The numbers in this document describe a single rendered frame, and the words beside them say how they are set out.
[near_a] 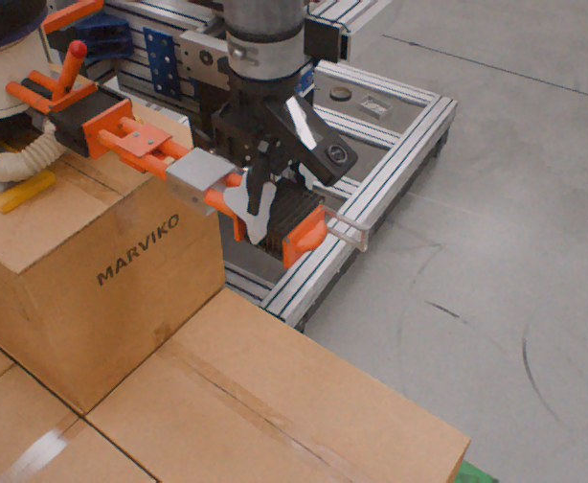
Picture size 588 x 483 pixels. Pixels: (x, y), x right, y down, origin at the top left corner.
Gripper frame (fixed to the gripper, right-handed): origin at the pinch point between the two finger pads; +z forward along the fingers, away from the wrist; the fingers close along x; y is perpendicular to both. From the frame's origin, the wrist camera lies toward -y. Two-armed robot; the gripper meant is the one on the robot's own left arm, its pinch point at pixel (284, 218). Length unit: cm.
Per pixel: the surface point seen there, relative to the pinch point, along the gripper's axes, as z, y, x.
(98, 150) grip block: 1.9, 30.9, 3.6
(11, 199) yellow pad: 11.3, 43.4, 12.9
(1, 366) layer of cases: 53, 53, 24
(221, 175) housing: -1.4, 10.3, -0.1
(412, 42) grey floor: 107, 99, -232
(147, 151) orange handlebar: -1.3, 21.7, 2.1
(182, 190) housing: 0.5, 14.1, 3.5
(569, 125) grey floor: 107, 7, -210
